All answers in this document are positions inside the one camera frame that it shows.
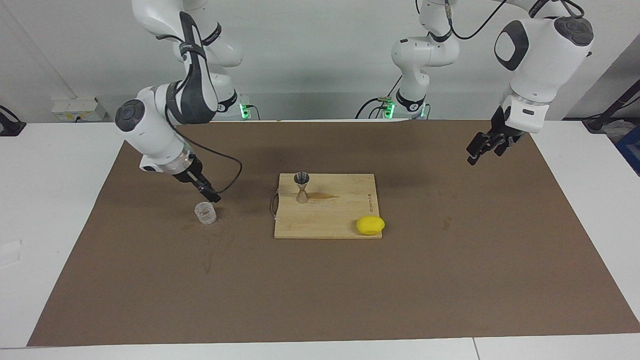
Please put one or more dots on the steel double jigger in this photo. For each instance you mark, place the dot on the steel double jigger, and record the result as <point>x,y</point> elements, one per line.
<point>301,178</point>

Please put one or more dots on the blue crate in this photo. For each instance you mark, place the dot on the blue crate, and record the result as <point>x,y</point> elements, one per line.
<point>631,150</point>

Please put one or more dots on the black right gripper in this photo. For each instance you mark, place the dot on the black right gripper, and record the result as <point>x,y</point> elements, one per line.
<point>192,175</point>

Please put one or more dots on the clear glass cup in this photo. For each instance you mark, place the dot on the clear glass cup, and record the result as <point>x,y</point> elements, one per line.
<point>205,214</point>

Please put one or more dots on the bamboo cutting board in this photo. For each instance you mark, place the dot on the bamboo cutting board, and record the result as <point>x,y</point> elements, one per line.
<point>325,215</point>

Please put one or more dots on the white wall socket box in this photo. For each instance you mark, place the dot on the white wall socket box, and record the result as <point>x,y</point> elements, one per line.
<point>75,107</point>

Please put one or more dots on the yellow lemon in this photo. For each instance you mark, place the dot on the yellow lemon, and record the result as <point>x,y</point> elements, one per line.
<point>370,225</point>

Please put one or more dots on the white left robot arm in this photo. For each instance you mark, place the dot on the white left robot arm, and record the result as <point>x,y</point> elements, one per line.
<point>540,55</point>

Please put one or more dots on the black clamp stand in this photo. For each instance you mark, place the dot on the black clamp stand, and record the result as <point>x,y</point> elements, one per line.
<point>10,125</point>

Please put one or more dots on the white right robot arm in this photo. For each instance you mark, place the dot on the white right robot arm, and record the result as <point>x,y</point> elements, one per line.
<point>150,130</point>

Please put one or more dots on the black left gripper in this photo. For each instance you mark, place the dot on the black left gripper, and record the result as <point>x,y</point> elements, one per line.
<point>505,132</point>

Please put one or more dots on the brown table mat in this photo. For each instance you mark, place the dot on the brown table mat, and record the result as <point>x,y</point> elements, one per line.
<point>320,290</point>

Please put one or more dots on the black tripod stand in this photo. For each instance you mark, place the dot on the black tripod stand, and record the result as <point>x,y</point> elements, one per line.
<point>615,107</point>

